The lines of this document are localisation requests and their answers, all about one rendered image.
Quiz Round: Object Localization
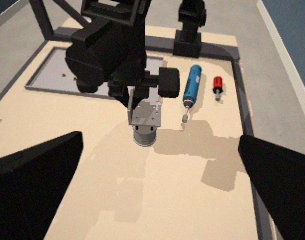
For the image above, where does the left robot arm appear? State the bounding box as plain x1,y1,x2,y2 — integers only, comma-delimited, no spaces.
65,0,207,87

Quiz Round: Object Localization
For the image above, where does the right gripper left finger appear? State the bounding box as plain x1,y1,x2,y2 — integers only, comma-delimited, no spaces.
0,131,84,240

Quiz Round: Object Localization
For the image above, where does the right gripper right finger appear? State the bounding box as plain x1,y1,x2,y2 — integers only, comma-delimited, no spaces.
238,135,305,240

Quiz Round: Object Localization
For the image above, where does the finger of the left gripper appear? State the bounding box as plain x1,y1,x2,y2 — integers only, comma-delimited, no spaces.
108,86,129,109
132,87,149,110

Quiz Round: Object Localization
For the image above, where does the grey cylindrical module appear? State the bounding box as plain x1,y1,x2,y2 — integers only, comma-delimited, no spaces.
132,126,158,147

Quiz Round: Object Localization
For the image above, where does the grey metal bracket with holes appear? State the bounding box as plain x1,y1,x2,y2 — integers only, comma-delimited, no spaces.
127,86,162,127

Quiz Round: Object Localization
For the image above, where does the blue cordless screwdriver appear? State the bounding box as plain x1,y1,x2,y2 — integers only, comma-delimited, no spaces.
182,64,202,123

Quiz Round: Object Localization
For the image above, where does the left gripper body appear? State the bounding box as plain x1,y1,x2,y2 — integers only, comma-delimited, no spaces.
76,48,180,98

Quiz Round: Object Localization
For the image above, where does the red-handled screwdriver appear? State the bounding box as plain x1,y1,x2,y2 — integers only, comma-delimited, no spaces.
213,76,223,101

